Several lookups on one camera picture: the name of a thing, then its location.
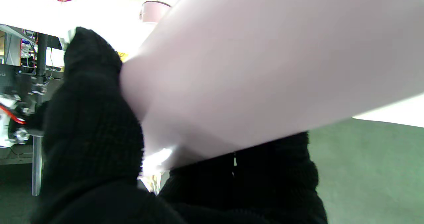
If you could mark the pink thermos lid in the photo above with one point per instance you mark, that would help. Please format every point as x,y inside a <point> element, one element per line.
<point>154,13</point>

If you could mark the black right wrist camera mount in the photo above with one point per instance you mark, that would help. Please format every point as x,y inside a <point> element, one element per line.
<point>29,121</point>

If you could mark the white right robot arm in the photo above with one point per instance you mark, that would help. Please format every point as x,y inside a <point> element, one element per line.
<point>4,131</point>

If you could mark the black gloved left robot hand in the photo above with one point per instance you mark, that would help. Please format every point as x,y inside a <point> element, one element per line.
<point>92,134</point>

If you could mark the pink thermos body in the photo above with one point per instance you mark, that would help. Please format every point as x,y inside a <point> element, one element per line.
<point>265,68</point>

